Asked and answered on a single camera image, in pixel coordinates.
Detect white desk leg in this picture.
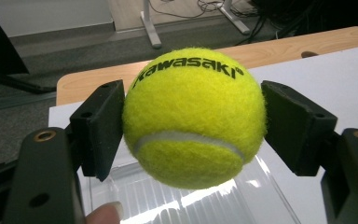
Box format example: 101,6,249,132
218,0,252,35
140,0,163,49

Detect thin black cable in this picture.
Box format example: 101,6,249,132
150,0,227,20

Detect clear plastic tray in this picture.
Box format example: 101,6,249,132
79,154,300,224

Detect black panel stand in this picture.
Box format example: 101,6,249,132
0,0,58,95

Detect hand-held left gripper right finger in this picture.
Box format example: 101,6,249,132
260,79,338,177

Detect yellow tennis ball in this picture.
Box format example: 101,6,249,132
121,47,268,190

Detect bundle of black cables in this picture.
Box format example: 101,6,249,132
234,0,358,47

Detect white table cover sheet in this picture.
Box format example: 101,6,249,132
48,42,358,224

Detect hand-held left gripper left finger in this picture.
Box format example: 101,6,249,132
69,79,126,183

